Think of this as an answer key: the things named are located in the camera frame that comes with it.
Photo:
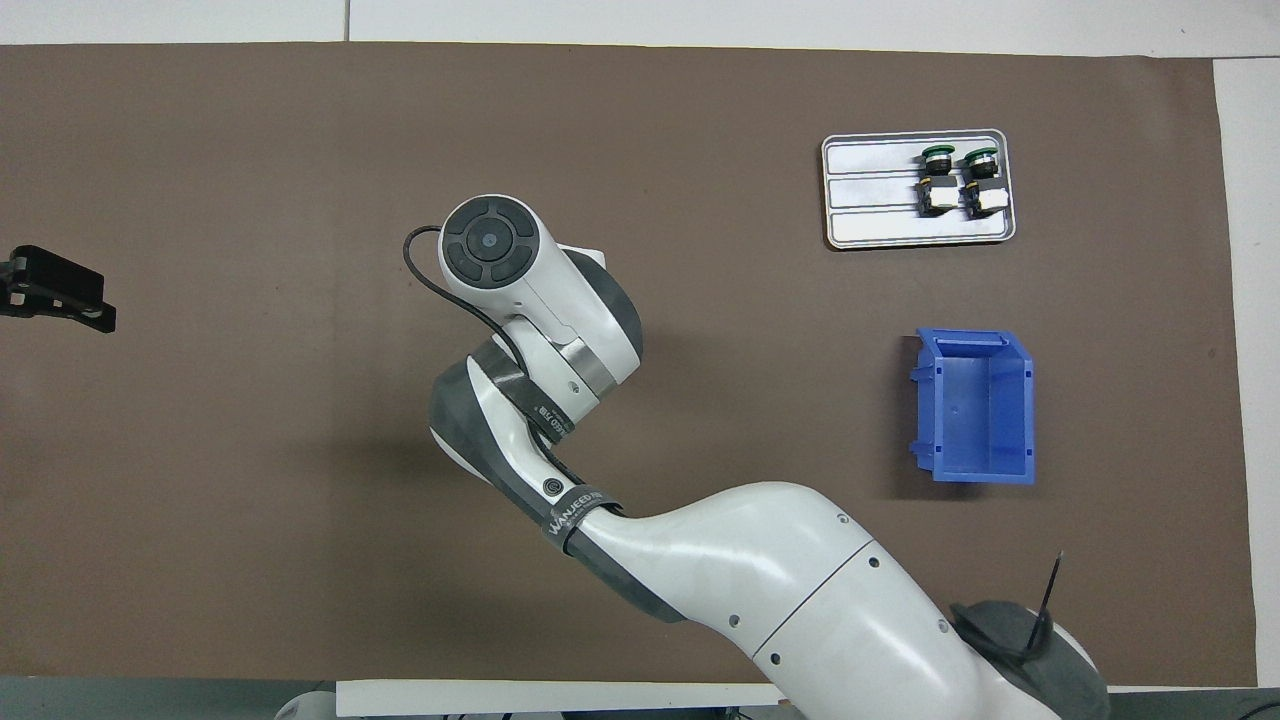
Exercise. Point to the grey metal tray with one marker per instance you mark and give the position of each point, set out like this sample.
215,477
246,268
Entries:
870,220

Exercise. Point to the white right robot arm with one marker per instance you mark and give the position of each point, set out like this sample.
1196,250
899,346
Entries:
750,570

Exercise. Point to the brown paper table mat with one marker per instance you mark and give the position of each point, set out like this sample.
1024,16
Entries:
250,500

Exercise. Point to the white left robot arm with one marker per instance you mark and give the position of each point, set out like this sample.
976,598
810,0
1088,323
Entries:
305,708

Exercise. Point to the blue plastic storage bin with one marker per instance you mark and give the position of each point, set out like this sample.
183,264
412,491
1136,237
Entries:
975,410

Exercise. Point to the green push button switch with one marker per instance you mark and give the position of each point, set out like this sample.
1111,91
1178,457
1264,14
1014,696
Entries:
983,185
937,185

